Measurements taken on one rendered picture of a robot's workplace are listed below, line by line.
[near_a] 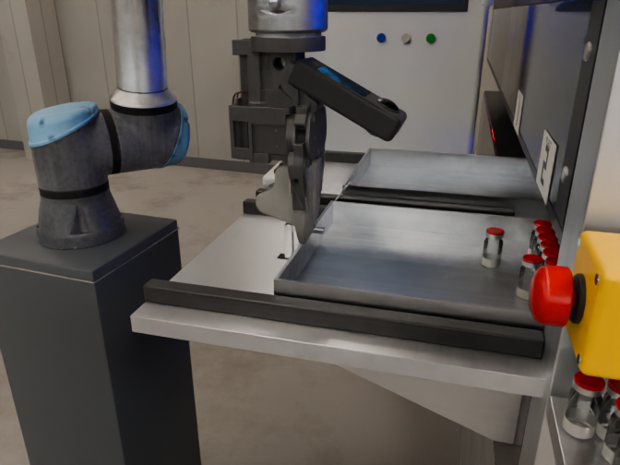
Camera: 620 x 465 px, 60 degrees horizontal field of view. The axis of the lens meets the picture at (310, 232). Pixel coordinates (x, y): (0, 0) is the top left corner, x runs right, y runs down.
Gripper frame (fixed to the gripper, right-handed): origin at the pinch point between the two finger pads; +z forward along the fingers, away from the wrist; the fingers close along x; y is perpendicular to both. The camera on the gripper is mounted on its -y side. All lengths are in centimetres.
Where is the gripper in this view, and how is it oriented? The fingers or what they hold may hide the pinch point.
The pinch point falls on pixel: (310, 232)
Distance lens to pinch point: 58.4
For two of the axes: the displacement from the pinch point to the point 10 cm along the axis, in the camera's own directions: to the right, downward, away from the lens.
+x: -2.6, 3.7, -8.9
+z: 0.0, 9.3, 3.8
